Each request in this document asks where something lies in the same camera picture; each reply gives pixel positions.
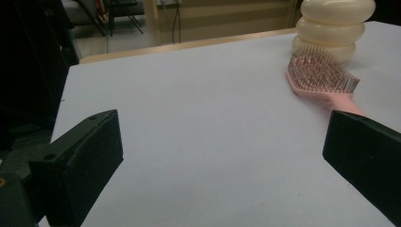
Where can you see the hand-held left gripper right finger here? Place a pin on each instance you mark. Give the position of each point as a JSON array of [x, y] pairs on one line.
[[369, 157]]

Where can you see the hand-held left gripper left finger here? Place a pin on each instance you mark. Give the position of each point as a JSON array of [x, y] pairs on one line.
[[78, 164]]

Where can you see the cream ribbed cup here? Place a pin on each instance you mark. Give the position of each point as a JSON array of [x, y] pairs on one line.
[[334, 31]]

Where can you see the black metal stand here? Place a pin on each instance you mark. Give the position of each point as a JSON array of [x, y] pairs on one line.
[[110, 15]]

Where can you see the white board sheet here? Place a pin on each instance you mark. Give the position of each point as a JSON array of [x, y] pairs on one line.
[[205, 126]]

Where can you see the wooden table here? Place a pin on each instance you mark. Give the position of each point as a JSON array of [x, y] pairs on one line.
[[176, 47]]

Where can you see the wooden platform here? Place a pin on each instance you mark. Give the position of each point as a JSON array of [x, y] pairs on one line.
[[236, 19]]

